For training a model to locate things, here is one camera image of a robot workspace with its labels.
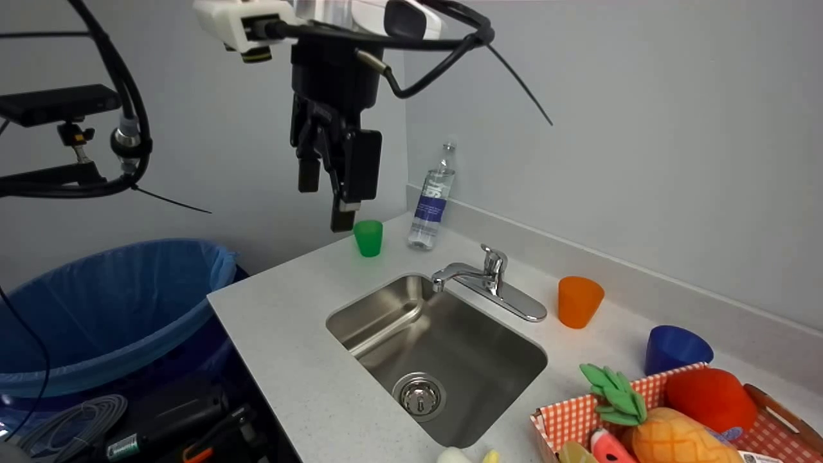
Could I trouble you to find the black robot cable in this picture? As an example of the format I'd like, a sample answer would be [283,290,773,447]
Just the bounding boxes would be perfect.
[0,0,556,215]

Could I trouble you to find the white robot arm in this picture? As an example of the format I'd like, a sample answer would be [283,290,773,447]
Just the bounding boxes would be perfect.
[193,0,445,232]

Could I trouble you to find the blue plastic cup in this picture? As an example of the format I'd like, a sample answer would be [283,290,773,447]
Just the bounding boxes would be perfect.
[643,325,714,376]

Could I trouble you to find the black equipment on floor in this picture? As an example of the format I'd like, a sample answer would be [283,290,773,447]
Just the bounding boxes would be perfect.
[0,376,270,463]

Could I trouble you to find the plush pineapple toy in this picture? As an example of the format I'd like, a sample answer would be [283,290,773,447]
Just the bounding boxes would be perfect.
[578,362,742,463]

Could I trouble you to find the plush banana toy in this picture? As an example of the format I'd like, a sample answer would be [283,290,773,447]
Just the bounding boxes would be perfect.
[435,447,501,463]

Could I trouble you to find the red plush tomato toy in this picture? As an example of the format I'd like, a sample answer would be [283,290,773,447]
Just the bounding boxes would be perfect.
[663,367,759,432]

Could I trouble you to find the stainless steel sink basin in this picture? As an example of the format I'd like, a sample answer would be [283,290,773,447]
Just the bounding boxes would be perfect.
[327,275,547,447]

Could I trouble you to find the black camera on stand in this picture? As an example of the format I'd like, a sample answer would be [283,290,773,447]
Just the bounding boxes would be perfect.
[0,86,123,161]

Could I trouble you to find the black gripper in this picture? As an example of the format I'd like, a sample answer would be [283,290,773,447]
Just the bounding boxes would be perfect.
[291,38,384,232]

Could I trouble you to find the green plastic cup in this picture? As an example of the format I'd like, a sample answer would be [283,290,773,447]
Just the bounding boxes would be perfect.
[353,221,384,257]

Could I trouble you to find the watermelon slice toy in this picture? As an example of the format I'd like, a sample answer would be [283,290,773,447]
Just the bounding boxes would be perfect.
[589,430,638,463]

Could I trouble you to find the blue lined trash bin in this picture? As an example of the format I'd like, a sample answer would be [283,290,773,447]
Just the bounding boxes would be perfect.
[0,237,241,401]

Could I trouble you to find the orange plastic cup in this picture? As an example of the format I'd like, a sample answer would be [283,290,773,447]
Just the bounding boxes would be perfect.
[557,275,605,330]

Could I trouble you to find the clear plastic water bottle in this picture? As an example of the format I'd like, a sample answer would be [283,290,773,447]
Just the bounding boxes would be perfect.
[407,143,456,253]

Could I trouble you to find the chrome sink faucet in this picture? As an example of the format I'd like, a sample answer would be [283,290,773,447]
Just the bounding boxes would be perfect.
[432,244,547,321]

